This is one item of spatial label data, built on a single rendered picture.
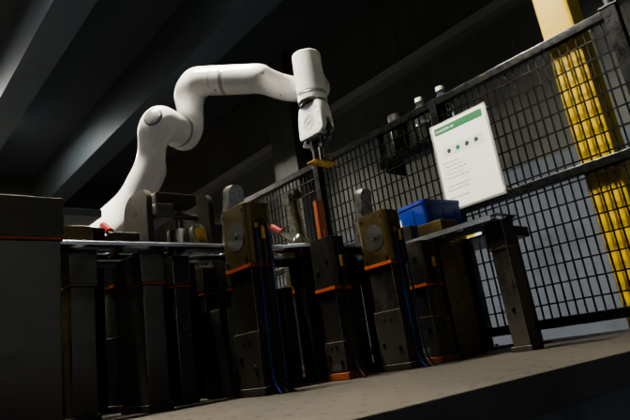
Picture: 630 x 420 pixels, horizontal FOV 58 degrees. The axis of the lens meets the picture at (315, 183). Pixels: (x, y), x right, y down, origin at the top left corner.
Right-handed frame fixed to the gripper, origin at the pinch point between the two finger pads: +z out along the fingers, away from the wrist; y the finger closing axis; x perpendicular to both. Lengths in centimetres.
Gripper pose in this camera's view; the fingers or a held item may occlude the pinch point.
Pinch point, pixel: (321, 156)
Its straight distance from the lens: 156.7
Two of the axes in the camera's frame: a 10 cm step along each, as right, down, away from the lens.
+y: 6.4, -3.1, -7.0
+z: 1.4, 9.5, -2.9
